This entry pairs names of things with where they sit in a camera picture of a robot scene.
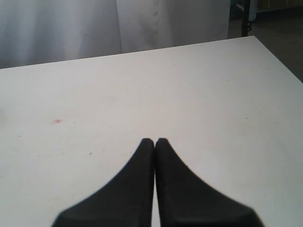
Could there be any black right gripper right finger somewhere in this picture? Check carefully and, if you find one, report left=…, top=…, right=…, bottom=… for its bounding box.
left=155, top=138, right=263, bottom=227

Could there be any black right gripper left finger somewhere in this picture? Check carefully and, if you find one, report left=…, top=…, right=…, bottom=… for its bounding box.
left=53, top=138, right=154, bottom=227

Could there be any black metal stand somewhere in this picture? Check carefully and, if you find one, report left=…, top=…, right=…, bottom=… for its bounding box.
left=241, top=0, right=251, bottom=37

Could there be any white backdrop curtain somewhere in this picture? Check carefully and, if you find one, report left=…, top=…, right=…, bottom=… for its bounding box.
left=0, top=0, right=230, bottom=68

